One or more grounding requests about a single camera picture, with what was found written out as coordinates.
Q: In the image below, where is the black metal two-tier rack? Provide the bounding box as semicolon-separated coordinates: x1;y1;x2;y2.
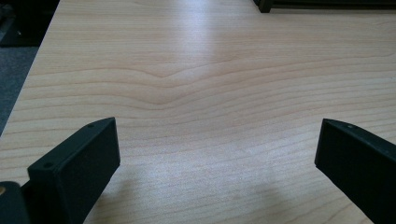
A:
253;0;396;14

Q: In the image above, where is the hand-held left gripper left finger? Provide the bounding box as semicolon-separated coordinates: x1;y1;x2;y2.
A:
27;117;121;224

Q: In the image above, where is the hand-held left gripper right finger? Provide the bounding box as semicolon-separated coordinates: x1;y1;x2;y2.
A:
314;118;396;224

